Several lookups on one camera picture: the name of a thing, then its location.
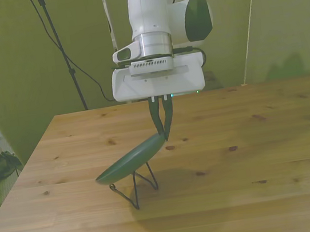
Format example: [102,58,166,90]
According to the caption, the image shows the black tripod cable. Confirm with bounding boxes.
[27,0,117,112]

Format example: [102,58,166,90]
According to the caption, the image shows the black tripod pole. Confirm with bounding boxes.
[35,0,89,115]

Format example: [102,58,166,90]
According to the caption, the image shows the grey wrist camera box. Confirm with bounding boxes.
[127,56,175,78]

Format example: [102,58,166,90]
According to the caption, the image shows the black wire plate stand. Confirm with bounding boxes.
[106,160,162,214]

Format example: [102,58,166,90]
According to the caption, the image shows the white vertical strip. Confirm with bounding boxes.
[100,0,119,53]

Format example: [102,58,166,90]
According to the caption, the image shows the thin white string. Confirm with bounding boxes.
[230,0,273,87]

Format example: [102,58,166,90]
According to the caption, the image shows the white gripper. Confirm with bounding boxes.
[108,50,215,149]

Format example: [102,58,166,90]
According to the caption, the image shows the dark green plate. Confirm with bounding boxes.
[89,131,173,188]

